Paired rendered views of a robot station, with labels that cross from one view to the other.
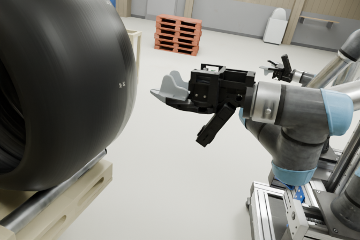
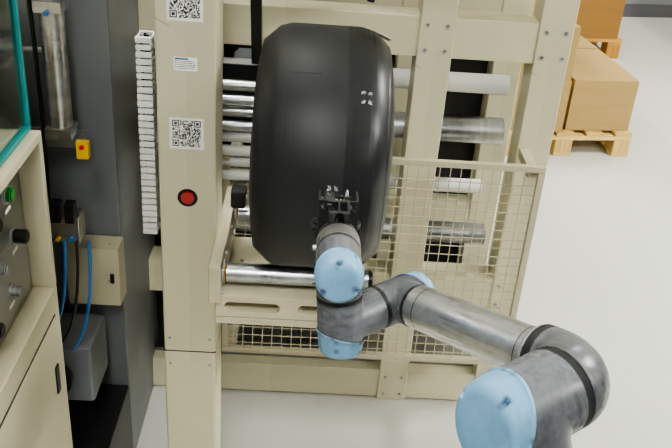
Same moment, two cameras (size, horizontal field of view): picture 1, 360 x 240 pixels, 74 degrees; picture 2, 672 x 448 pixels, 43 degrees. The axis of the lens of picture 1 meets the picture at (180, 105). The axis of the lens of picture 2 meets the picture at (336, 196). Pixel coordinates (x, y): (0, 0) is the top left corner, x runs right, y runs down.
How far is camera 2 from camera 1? 142 cm
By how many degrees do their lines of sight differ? 62
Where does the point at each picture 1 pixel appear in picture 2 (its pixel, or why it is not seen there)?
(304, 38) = not seen: outside the picture
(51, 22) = (276, 113)
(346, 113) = (318, 269)
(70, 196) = (296, 295)
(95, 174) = not seen: hidden behind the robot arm
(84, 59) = (287, 148)
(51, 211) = (270, 292)
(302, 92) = (330, 241)
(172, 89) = not seen: hidden behind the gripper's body
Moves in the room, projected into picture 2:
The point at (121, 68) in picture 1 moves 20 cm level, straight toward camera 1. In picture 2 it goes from (336, 171) to (247, 191)
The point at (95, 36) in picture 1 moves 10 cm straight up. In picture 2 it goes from (314, 132) to (316, 85)
